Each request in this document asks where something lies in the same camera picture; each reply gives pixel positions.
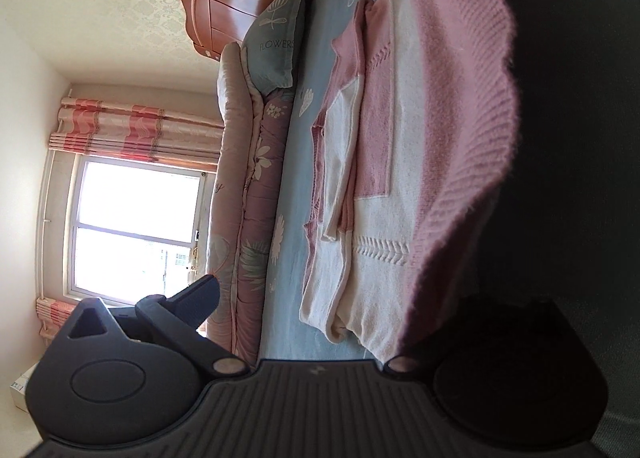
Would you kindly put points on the folded pink floral quilt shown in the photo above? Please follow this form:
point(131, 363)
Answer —
point(240, 188)

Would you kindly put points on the window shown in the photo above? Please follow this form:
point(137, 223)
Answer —
point(125, 198)

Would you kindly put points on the white cardboard box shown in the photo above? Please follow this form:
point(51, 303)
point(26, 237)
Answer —
point(20, 390)

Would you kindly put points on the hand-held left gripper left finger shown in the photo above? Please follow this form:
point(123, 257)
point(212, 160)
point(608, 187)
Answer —
point(200, 295)

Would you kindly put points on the pink and white sweater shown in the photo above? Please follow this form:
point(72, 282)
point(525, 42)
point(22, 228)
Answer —
point(400, 138)

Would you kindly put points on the blue-green floral pillow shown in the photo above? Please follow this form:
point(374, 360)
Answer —
point(277, 43)

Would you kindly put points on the pink striped curtain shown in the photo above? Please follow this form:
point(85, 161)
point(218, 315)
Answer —
point(140, 130)
point(52, 315)

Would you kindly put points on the blue floral bed sheet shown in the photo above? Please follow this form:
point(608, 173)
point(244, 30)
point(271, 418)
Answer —
point(295, 188)

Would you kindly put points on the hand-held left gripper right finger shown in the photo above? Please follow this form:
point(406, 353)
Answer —
point(417, 363)

